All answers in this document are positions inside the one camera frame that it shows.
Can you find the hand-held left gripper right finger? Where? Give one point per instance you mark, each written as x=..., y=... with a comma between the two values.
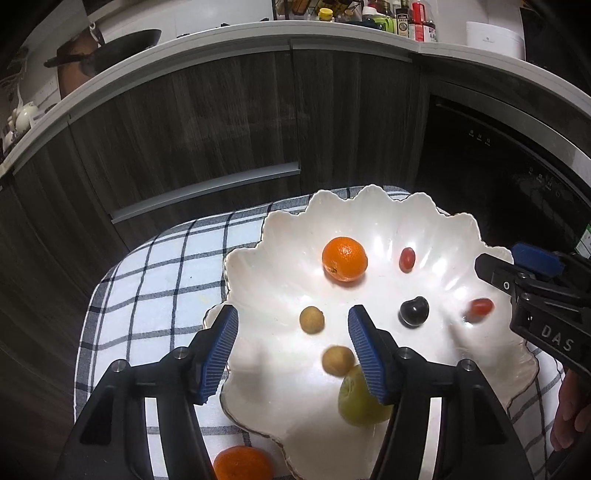
x=369, y=355

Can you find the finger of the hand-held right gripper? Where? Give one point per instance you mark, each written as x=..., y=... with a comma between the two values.
x=496, y=272
x=535, y=257

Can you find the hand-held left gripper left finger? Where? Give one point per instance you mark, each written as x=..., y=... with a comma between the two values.
x=217, y=360

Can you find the tan longan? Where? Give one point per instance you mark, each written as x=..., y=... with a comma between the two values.
x=337, y=360
x=311, y=319

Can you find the red grape tomato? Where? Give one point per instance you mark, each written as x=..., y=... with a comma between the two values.
x=407, y=259
x=479, y=308

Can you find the green round plum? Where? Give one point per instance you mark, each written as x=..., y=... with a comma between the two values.
x=355, y=404

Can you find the dark cherry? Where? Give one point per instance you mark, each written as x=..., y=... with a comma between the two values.
x=414, y=312

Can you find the white scalloped bowl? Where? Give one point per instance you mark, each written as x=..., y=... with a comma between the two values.
x=286, y=258

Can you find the person's right hand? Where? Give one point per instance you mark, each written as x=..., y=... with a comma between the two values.
x=570, y=410

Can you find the green white sticker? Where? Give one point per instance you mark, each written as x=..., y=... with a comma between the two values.
x=585, y=240

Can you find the white checked cloth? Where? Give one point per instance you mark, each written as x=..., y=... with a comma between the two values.
x=152, y=295

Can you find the orange tangerine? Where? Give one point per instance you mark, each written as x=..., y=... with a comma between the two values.
x=242, y=464
x=345, y=258

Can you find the black built-in dishwasher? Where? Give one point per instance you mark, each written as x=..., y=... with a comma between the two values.
x=461, y=175

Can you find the white round container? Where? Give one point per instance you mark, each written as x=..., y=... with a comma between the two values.
x=494, y=37

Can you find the dark wooden cabinet fronts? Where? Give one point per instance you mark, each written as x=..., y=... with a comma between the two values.
x=184, y=120

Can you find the row of condiment bottles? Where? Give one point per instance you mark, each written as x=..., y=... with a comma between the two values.
x=406, y=21

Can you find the white teapot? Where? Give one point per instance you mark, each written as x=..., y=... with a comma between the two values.
x=24, y=115

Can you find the grey kitchen countertop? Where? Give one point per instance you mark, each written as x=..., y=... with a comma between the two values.
x=231, y=46

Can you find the copper pot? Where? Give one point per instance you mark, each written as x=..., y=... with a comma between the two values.
x=74, y=76

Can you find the black wok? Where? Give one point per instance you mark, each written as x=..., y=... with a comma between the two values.
x=111, y=48

